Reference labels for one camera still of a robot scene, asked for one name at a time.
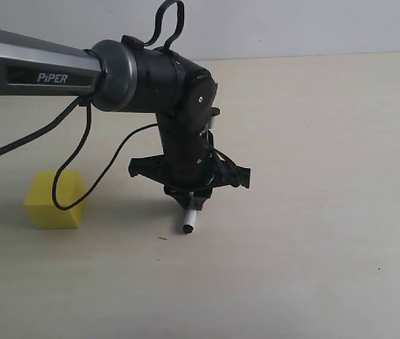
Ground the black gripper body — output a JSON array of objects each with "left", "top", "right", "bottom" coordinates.
[{"left": 128, "top": 155, "right": 250, "bottom": 195}]

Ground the black and white marker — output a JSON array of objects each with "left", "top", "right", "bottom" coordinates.
[{"left": 182, "top": 208, "right": 197, "bottom": 234}]

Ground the yellow cube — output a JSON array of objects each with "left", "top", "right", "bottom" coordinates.
[{"left": 23, "top": 171, "right": 86, "bottom": 230}]

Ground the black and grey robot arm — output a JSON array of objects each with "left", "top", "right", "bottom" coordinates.
[{"left": 0, "top": 30, "right": 250, "bottom": 210}]

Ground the thick black cable loop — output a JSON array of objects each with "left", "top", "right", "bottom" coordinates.
[{"left": 144, "top": 0, "right": 186, "bottom": 50}]

